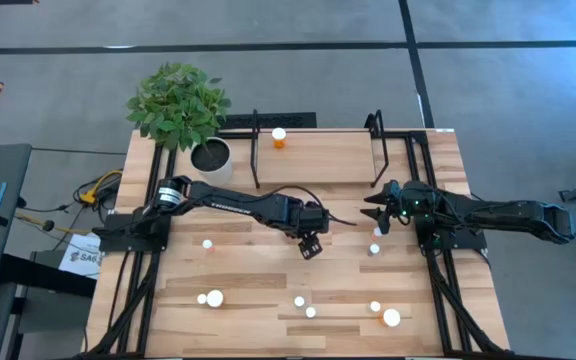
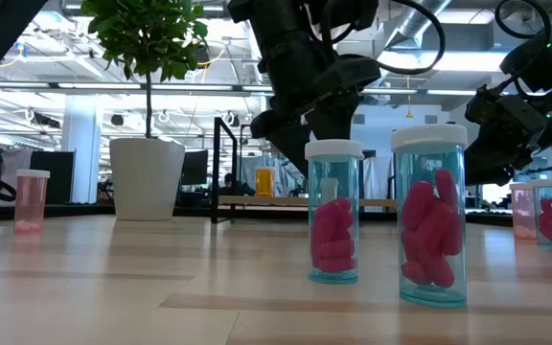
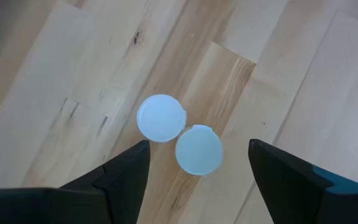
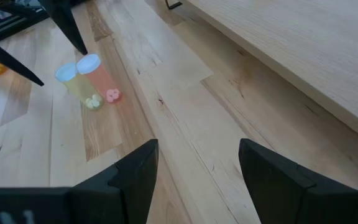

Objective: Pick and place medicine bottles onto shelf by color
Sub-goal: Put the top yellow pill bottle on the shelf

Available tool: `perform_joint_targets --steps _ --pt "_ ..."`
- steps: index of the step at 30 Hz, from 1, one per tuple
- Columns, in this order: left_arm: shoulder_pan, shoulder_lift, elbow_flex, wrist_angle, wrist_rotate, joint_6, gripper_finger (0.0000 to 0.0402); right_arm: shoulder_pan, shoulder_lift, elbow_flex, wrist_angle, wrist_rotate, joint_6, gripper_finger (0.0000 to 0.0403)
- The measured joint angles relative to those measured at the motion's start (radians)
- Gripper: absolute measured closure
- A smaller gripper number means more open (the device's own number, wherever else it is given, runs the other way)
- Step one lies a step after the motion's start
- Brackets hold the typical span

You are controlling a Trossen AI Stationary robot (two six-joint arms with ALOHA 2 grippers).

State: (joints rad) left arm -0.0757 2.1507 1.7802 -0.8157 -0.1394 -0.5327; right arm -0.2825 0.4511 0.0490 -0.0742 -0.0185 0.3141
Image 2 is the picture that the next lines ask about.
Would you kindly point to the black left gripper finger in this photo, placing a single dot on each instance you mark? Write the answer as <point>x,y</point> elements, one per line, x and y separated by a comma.
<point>328,124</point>
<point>281,127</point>

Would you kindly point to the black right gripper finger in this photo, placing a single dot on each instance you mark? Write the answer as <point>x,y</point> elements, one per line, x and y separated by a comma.
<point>501,165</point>
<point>473,163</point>

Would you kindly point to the pink pill bottle white cap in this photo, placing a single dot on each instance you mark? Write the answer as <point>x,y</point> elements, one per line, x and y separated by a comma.
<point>521,215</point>
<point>31,201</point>

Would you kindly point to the large orange pill bottle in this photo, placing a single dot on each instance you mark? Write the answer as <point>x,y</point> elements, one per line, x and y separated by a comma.
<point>264,184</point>

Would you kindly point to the pale yellow pill bottle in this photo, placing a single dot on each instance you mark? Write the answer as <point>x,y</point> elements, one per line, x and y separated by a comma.
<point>329,188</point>

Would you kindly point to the teal bottle with pink pills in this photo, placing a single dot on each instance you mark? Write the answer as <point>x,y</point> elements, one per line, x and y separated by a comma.
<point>429,230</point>
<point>551,220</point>
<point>333,239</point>

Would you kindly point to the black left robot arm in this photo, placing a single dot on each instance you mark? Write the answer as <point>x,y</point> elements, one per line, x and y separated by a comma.
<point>285,24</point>

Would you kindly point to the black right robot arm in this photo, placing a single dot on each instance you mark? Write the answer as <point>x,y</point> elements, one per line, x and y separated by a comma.
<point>544,62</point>

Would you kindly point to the wooden shelf black metal legs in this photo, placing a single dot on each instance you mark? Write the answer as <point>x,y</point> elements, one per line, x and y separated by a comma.
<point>217,191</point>

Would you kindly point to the black office monitor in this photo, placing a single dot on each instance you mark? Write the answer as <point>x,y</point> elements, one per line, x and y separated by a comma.
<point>194,167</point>

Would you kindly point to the black aluminium crossbar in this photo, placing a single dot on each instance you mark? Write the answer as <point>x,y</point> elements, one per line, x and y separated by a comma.
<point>199,212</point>

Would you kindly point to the white plant pot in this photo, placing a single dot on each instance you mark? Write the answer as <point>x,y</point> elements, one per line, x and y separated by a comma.
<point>146,182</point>

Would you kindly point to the green leafy plant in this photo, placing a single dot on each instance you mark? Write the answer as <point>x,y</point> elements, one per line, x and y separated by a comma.
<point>146,29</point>

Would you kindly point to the black round ceiling speaker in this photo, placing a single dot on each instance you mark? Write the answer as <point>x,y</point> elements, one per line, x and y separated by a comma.
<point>117,120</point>

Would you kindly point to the long ceiling light strip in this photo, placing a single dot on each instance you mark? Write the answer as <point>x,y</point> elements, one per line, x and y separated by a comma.
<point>98,86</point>

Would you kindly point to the white building pillar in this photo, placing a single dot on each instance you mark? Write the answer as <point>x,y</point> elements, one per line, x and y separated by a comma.
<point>82,153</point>

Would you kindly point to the black partition panel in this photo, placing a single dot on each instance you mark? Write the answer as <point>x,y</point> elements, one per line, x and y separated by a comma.
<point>60,177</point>

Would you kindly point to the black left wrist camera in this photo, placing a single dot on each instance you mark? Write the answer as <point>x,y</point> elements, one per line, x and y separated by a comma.
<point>348,74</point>

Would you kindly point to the grey wall vent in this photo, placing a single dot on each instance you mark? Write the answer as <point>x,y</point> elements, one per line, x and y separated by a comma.
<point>430,119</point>

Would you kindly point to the silver ventilation duct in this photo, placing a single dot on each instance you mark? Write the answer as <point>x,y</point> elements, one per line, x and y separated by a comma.
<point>410,29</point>

